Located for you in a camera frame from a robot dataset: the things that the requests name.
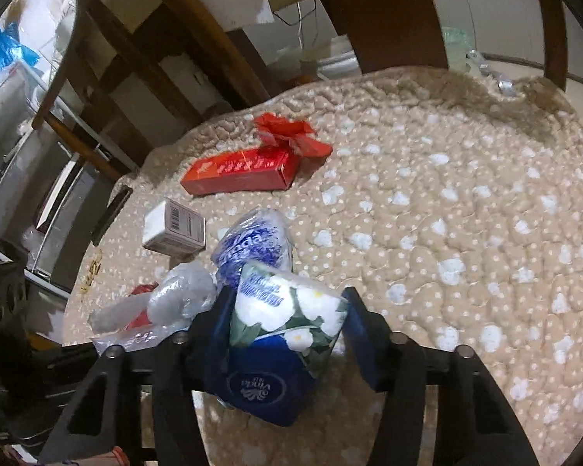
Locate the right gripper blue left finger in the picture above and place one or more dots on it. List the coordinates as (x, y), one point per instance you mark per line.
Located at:
(209, 333)

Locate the dark wooden chair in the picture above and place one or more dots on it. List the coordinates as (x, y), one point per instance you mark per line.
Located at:
(139, 74)

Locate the red snack bag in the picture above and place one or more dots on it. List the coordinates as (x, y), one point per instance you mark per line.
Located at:
(141, 319)

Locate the green translucent bucket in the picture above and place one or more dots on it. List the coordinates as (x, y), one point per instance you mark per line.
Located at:
(457, 44)

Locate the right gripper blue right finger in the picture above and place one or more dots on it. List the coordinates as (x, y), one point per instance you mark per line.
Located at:
(368, 336)

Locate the crumpled red wrapper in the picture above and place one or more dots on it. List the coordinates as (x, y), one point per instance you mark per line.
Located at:
(298, 136)

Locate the clear crumpled plastic bag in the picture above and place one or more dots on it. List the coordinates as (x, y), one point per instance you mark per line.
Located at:
(187, 290)

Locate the small white cardboard box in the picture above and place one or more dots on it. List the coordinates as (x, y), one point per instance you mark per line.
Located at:
(174, 230)

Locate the red rectangular carton box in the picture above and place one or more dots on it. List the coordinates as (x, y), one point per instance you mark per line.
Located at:
(266, 168)

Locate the floral blue tissue pack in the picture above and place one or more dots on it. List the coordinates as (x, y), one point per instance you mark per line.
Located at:
(283, 329)

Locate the blue Vinda plastic wrapper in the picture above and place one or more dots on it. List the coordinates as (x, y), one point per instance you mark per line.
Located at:
(260, 235)

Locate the black phone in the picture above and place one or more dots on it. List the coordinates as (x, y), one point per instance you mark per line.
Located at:
(110, 213)

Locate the yellow scraps pile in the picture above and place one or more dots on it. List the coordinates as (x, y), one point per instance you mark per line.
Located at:
(92, 271)

